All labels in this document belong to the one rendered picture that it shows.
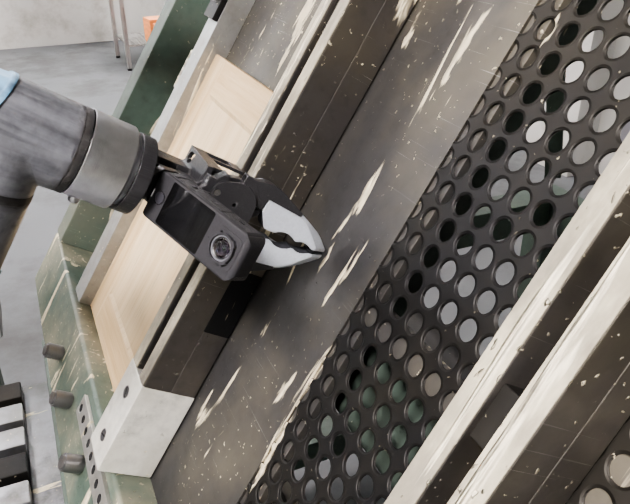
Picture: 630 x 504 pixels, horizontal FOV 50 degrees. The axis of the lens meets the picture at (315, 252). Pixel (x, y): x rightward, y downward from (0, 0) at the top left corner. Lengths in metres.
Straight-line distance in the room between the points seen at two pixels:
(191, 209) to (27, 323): 2.42
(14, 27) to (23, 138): 7.82
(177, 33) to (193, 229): 0.84
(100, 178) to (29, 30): 7.82
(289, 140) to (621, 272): 0.43
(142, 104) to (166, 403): 0.71
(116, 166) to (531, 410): 0.36
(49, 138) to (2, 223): 0.08
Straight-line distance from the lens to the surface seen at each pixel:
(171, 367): 0.82
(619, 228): 0.42
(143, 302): 1.04
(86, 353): 1.11
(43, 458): 1.20
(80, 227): 1.45
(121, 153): 0.57
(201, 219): 0.56
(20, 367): 2.72
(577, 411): 0.41
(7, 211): 0.58
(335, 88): 0.74
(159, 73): 1.38
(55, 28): 8.39
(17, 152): 0.56
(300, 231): 0.65
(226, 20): 1.14
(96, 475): 0.93
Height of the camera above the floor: 1.53
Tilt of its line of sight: 28 degrees down
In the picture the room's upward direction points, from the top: straight up
